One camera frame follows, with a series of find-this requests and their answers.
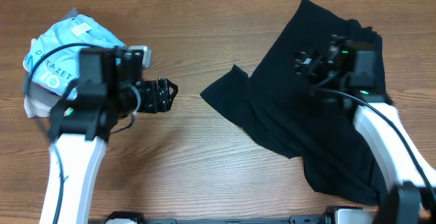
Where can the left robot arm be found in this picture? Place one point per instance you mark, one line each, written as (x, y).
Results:
(109, 87)

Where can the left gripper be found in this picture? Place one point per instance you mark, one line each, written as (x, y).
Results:
(156, 97)

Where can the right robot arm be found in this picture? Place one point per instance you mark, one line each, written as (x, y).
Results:
(346, 76)

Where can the grey folded garment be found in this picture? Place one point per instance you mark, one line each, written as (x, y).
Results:
(39, 93)

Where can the black t-shirt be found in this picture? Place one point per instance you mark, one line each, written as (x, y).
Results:
(276, 108)

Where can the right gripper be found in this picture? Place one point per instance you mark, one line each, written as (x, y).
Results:
(317, 60)

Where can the light blue folded t-shirt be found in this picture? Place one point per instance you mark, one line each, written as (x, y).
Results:
(63, 65)

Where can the white folded garment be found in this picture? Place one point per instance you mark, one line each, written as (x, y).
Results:
(32, 106)

